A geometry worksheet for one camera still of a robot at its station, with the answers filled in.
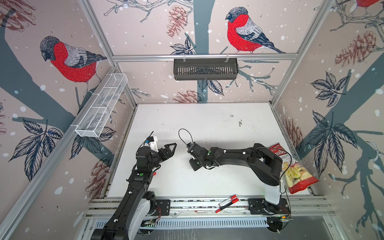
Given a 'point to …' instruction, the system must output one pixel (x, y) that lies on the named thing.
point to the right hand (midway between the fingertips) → (191, 165)
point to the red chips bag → (297, 178)
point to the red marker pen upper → (232, 196)
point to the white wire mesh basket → (95, 118)
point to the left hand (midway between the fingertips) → (171, 147)
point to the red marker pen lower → (233, 201)
